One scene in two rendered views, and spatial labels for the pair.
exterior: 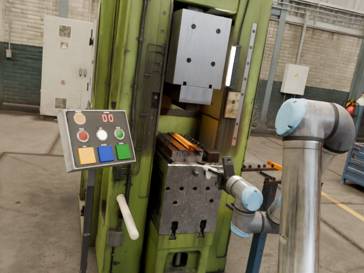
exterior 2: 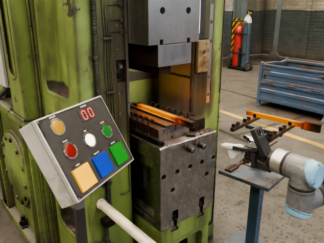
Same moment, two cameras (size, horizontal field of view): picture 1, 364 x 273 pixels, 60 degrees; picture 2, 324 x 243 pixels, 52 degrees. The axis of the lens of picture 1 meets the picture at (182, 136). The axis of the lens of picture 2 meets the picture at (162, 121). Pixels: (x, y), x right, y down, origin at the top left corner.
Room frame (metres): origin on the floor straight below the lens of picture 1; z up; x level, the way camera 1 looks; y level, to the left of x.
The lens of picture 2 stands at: (0.41, 0.49, 1.51)
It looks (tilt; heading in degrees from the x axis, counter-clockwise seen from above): 19 degrees down; 342
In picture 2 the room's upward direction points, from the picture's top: straight up
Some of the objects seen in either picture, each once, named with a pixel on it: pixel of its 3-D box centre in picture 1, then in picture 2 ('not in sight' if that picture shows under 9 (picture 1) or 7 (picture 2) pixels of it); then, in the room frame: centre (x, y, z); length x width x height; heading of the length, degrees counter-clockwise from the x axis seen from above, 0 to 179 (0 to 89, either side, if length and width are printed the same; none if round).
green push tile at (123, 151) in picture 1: (122, 152); (118, 154); (1.53, 0.28, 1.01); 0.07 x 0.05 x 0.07; 136
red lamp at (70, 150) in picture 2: (83, 136); (70, 150); (1.41, 0.45, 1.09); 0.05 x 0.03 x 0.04; 111
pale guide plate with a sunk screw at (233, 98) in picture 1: (232, 104); (202, 56); (2.06, -0.29, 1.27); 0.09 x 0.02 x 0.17; 111
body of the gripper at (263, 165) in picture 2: (227, 181); (260, 155); (1.40, -0.24, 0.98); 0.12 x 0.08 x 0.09; 21
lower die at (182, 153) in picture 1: (176, 145); (147, 119); (2.02, 0.03, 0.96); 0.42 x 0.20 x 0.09; 21
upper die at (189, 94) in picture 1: (183, 91); (146, 50); (2.02, 0.03, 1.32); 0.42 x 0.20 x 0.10; 21
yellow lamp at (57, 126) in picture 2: (79, 118); (57, 126); (1.44, 0.49, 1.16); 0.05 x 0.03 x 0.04; 111
